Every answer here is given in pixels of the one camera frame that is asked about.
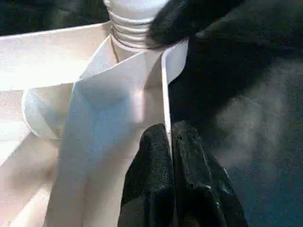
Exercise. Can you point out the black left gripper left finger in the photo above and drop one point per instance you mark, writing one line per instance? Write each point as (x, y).
(149, 184)

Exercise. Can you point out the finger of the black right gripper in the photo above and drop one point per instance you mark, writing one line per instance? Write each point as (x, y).
(189, 21)

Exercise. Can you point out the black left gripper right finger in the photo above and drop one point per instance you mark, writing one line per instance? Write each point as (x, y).
(201, 194)

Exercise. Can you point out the white plastic table leg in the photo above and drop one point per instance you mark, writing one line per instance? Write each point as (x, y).
(132, 26)

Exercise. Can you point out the white plastic table top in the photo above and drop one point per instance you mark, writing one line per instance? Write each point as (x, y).
(35, 59)

